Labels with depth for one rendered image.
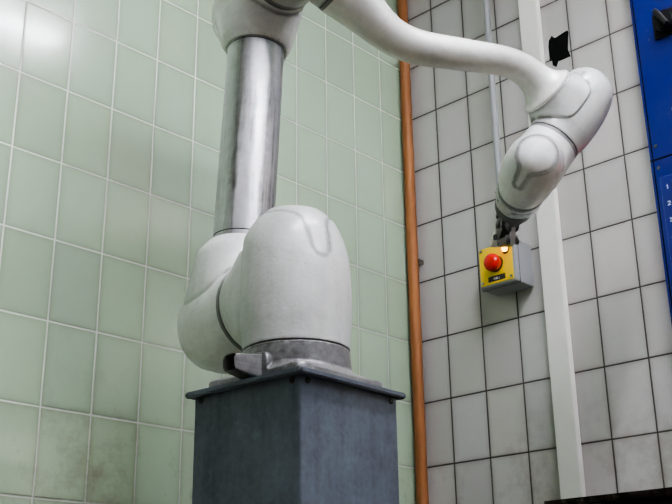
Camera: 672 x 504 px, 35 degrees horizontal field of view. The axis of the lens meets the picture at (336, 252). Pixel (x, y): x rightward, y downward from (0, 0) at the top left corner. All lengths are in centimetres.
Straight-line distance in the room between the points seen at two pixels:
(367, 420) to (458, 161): 129
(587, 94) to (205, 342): 82
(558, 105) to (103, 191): 85
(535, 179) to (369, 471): 67
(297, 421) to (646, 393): 103
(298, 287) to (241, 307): 10
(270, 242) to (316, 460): 32
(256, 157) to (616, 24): 105
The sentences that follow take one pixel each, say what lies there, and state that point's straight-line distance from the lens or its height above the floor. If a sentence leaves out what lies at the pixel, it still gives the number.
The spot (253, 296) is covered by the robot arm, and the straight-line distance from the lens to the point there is 147.
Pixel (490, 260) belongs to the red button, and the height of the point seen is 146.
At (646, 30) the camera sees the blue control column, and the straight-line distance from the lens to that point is 242.
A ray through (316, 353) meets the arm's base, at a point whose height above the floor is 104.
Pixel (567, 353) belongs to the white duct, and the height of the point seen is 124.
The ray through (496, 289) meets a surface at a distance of 239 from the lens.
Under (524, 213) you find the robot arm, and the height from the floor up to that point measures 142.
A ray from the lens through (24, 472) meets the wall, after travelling 183.
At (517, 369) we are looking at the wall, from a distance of 238.
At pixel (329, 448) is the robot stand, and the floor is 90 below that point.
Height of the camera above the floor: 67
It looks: 20 degrees up
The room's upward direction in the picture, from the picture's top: 1 degrees counter-clockwise
